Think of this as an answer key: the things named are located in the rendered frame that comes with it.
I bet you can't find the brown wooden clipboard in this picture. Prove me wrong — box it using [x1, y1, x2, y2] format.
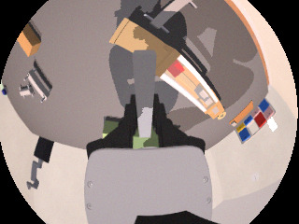
[229, 101, 253, 126]

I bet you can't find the orange rectangular bar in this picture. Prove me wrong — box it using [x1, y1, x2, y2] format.
[17, 23, 41, 57]

